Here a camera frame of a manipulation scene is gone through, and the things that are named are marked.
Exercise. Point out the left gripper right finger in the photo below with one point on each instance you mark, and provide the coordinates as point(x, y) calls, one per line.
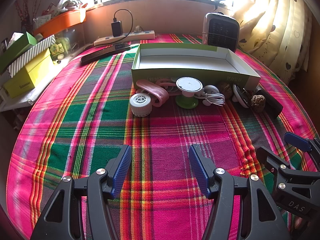
point(259, 217)

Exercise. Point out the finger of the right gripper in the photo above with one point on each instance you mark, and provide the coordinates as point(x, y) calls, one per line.
point(272, 162)
point(305, 145)

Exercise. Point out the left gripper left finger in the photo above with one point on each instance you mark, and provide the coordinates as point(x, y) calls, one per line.
point(61, 217)

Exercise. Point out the black rectangular device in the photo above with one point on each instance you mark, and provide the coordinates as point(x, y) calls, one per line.
point(272, 106)

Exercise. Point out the brown walnut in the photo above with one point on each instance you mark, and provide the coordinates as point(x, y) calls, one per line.
point(225, 89)
point(258, 103)

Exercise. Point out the white green spool holder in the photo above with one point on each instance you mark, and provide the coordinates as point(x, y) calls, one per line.
point(188, 86)

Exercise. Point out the pink plastic clip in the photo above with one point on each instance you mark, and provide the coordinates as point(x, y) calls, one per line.
point(158, 95)

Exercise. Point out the white round bottle cap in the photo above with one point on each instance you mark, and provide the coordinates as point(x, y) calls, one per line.
point(141, 104)

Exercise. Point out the plaid pink green cloth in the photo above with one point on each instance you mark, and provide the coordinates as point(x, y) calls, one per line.
point(83, 119)

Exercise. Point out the green white cardboard tray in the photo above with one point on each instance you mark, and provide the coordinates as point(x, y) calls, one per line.
point(208, 64)

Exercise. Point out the cream heart curtain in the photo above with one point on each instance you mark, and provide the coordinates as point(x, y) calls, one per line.
point(277, 33)

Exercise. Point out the grey portable fan heater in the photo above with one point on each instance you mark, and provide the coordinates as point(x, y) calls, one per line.
point(220, 30)

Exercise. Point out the yellow box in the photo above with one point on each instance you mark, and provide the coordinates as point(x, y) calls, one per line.
point(29, 76)

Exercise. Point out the black smartphone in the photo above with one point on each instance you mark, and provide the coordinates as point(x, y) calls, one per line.
point(113, 50)

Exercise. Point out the striped box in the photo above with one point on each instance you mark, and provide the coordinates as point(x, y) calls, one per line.
point(30, 54)

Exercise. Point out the white power strip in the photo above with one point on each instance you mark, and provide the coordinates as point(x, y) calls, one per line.
point(135, 36)

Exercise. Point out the green box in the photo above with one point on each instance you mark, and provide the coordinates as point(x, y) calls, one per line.
point(21, 45)

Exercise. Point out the orange tray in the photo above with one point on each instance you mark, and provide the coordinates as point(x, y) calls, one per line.
point(61, 22)

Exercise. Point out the black charger with cable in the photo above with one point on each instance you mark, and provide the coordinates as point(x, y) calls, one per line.
point(116, 26)

